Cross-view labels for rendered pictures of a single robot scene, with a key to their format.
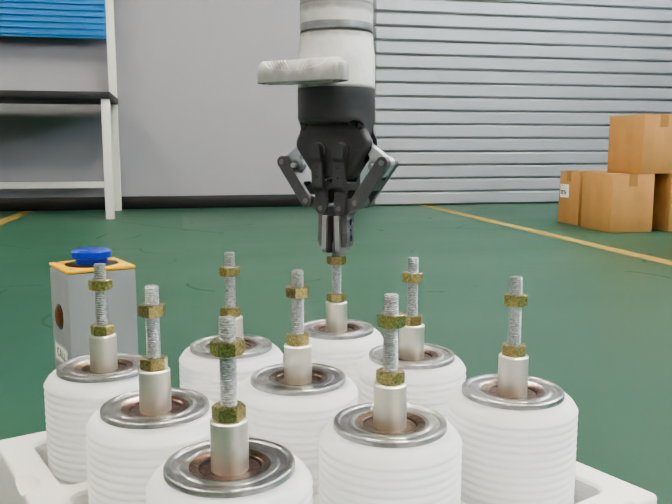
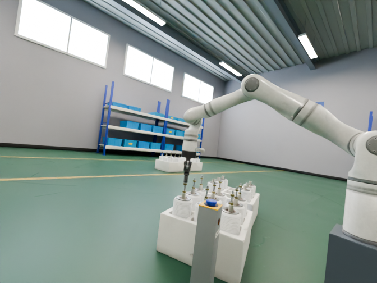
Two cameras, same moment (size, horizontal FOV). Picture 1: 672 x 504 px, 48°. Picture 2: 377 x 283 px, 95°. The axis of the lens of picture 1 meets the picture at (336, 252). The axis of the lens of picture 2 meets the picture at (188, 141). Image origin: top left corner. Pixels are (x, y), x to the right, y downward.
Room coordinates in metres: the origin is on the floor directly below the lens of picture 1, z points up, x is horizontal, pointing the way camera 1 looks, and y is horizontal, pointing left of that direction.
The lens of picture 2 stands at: (1.19, 0.75, 0.52)
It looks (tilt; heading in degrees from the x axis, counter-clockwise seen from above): 1 degrees up; 240
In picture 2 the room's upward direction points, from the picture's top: 7 degrees clockwise
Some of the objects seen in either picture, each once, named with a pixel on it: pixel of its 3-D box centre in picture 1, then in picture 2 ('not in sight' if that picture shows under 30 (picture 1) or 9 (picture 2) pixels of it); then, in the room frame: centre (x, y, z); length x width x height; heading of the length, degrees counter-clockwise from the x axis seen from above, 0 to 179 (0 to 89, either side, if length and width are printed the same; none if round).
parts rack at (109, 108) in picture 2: not in sight; (160, 128); (-0.92, -4.88, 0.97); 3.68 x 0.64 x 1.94; 12
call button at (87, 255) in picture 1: (91, 258); (211, 202); (0.77, 0.26, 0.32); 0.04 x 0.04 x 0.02
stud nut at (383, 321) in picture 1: (390, 319); not in sight; (0.48, -0.04, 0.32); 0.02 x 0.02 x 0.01; 72
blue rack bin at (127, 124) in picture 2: not in sight; (129, 125); (0.16, -4.64, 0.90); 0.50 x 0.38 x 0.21; 103
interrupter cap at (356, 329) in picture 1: (336, 329); (183, 198); (0.74, 0.00, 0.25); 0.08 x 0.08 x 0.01
